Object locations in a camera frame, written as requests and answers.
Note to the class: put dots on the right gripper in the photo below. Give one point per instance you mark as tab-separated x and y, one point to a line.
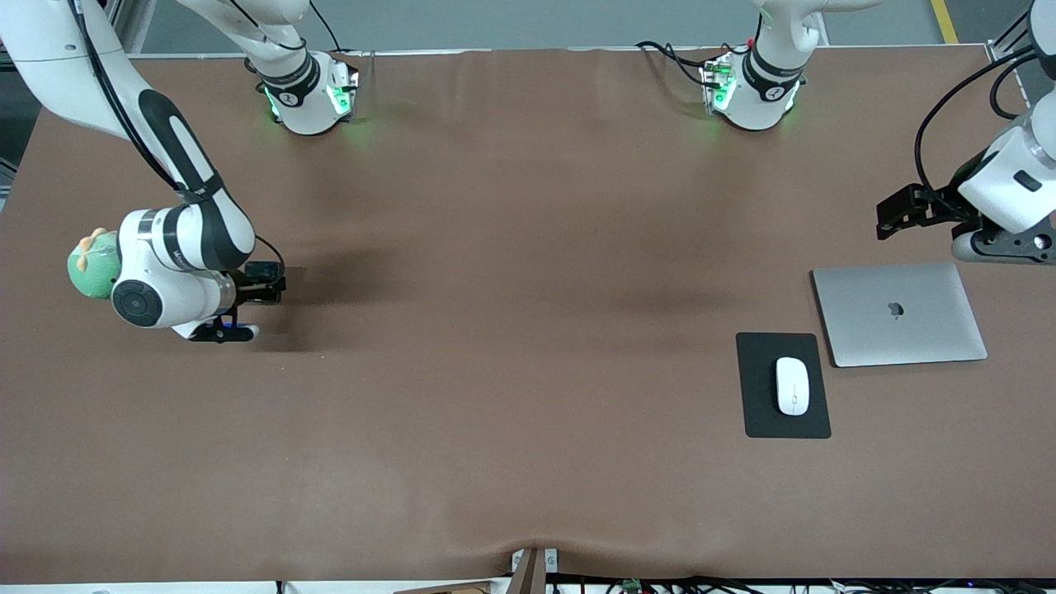
250	287

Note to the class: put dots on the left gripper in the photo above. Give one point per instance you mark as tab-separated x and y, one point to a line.
938	206

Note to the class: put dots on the small black phone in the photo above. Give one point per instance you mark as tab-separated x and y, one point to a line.
262	272

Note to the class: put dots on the white computer mouse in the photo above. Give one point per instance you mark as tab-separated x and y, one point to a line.
792	388

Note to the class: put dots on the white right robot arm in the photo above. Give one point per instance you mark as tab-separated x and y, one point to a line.
202	223

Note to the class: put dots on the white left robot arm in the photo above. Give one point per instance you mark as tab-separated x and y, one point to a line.
763	95

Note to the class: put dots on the black mouse pad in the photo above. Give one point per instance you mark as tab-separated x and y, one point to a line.
755	396

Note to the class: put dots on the silver closed laptop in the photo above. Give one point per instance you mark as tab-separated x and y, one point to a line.
899	330

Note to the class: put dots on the green dinosaur plush toy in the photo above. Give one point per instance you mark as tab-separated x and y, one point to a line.
91	276

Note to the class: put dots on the brown table cover mat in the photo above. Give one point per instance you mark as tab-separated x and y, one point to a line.
528	462

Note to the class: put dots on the aluminium frame post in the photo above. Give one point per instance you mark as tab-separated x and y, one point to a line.
136	25
1002	51

